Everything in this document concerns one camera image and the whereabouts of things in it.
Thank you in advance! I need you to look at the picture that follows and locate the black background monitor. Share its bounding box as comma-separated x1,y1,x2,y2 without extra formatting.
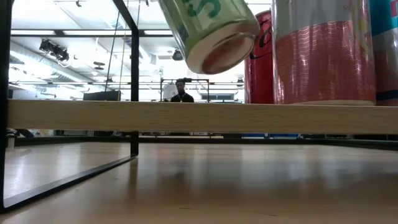
82,90,122,102

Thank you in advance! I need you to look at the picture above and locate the white and pink Spindrift can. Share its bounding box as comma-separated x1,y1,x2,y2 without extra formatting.
271,0,377,106

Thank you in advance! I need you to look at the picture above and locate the pale green soda can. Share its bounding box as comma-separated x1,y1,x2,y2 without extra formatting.
157,0,261,75

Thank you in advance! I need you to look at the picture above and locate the person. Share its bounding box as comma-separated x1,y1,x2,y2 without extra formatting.
169,77,196,104

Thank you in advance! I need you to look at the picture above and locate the blue and silver can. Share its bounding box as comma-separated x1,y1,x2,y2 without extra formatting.
369,0,398,107

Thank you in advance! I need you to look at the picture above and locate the thin hanging cable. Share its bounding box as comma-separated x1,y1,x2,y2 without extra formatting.
104,12,121,93

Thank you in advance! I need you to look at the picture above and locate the blue storage bin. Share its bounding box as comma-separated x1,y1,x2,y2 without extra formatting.
241,133,301,139

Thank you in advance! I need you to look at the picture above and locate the black ceiling camera cluster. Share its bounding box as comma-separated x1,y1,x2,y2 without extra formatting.
38,38,70,63

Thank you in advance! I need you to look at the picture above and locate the black aluminium table frame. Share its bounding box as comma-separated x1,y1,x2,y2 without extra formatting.
14,134,398,152

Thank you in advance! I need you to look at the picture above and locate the red Coca-Cola can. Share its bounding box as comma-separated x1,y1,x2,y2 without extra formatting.
243,9,276,105

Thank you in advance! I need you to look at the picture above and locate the wooden shelf with black frame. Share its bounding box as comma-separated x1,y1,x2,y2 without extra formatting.
0,0,398,215

